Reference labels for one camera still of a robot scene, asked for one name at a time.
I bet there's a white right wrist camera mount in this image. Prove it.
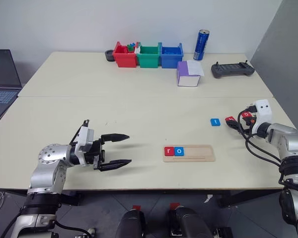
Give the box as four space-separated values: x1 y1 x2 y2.
250 99 273 134

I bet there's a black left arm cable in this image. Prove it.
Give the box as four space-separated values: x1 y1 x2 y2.
55 219 91 235

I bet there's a blue drink can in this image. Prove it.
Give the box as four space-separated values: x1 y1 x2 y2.
193 29 210 61

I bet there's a black table frame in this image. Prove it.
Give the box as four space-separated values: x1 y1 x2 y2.
0 188 285 209

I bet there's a red plastic bin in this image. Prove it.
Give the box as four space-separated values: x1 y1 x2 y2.
113 41 139 68

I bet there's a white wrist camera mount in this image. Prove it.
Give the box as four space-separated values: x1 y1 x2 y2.
250 99 273 134
73 125 94 166

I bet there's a purple and white box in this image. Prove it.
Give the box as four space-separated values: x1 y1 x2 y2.
176 60 202 87

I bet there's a dark grey round bowl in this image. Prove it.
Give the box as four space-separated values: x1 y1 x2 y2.
104 49 116 62

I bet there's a black handheld controller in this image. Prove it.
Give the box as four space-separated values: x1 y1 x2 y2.
211 60 255 79

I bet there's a dark rounded shape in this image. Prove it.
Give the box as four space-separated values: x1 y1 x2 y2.
115 209 148 238
168 207 215 238

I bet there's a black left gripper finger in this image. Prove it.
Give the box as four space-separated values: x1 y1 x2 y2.
100 133 131 143
98 159 133 173

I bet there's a dark grey laptop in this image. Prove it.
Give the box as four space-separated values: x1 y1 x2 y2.
0 49 23 120

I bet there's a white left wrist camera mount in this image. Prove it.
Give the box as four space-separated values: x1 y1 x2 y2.
73 125 94 166

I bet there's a wooden letter tray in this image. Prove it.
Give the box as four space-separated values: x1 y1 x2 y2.
162 144 216 163

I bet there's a white paper sheet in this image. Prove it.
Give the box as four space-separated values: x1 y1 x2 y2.
187 60 205 76

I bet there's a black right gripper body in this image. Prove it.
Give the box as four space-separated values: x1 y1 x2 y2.
240 105 258 130

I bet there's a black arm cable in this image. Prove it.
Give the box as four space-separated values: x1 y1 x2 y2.
55 219 91 235
238 110 291 185

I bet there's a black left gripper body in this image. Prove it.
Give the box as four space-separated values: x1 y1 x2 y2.
84 139 106 171

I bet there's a blue plastic bin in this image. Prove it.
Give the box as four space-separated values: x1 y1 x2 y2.
158 42 184 69

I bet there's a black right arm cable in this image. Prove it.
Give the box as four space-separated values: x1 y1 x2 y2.
238 110 291 185

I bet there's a green plastic bin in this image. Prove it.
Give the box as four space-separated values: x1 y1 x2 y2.
136 42 161 68

